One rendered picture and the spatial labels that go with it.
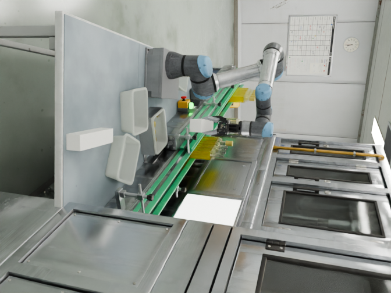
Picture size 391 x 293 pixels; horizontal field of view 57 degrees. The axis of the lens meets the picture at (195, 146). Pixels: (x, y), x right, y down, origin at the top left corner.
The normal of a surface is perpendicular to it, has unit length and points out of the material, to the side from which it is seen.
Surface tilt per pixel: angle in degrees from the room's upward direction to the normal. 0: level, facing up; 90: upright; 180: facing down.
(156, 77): 90
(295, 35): 90
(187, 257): 90
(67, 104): 0
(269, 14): 90
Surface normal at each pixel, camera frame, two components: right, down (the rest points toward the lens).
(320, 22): -0.29, 0.42
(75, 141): -0.29, 0.15
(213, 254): -0.05, -0.90
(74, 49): 0.95, 0.08
